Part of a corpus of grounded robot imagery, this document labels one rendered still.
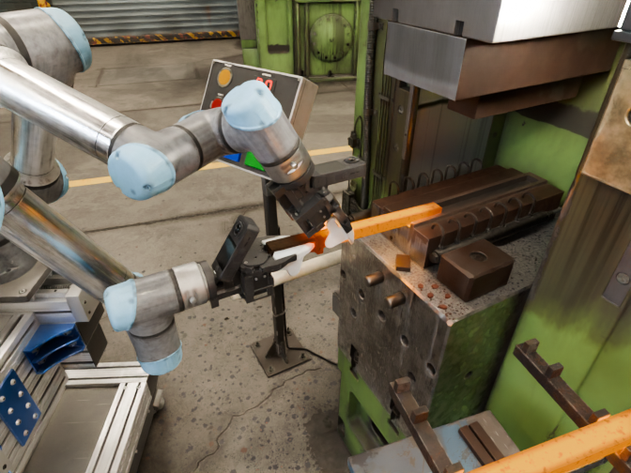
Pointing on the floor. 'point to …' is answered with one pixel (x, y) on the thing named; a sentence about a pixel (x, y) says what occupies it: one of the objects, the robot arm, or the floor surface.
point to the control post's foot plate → (265, 350)
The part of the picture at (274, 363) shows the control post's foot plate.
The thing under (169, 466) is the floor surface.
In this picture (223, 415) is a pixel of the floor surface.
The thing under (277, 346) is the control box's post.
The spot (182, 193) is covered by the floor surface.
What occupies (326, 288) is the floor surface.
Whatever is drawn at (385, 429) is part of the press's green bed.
